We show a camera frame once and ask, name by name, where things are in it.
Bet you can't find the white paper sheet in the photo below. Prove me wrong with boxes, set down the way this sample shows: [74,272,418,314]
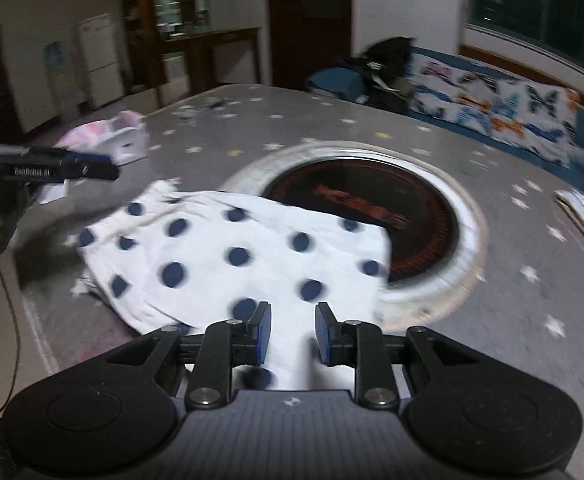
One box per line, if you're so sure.
[37,180,71,206]

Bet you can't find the round red black heater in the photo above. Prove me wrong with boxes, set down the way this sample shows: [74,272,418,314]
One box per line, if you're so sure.
[219,141,488,333]

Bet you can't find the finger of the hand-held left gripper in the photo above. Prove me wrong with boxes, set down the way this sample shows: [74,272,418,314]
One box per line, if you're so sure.
[0,146,120,182]

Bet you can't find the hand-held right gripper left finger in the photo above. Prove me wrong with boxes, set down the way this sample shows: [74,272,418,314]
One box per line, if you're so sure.
[107,301,272,411]

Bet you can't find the dark wooden counter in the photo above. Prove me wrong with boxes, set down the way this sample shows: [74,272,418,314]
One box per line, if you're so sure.
[159,27,263,106]

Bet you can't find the white refrigerator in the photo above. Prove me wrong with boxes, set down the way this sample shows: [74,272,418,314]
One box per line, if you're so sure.
[77,12,125,109]

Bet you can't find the dark wooden door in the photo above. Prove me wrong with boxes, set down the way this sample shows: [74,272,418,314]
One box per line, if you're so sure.
[266,0,355,88]

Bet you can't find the white polka dot pants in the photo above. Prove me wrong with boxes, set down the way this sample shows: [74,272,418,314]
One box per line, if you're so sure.
[74,180,395,393]

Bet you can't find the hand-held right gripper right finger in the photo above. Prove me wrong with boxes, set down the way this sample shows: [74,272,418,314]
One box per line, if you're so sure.
[315,302,475,409]

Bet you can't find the wooden display cabinet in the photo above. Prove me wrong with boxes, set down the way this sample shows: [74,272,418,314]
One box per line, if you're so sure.
[119,0,213,96]

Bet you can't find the dark window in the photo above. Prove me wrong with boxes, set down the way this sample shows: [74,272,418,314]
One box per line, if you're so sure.
[464,0,584,68]

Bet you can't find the grey star print mat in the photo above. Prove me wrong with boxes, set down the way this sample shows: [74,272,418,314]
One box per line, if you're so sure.
[14,82,584,411]

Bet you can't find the black cable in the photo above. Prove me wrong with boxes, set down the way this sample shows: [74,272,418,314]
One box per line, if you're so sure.
[0,255,24,417]

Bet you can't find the white water dispenser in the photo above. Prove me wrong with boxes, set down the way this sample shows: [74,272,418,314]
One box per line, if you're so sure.
[43,41,82,122]

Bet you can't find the pile of dark clothes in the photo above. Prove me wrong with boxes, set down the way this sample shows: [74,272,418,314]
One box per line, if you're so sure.
[337,36,418,113]

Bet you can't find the blue cushion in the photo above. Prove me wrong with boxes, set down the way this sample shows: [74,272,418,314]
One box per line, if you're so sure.
[306,67,368,103]

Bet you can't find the pink white folded cloth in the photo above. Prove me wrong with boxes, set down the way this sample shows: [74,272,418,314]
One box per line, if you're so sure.
[54,110,148,166]

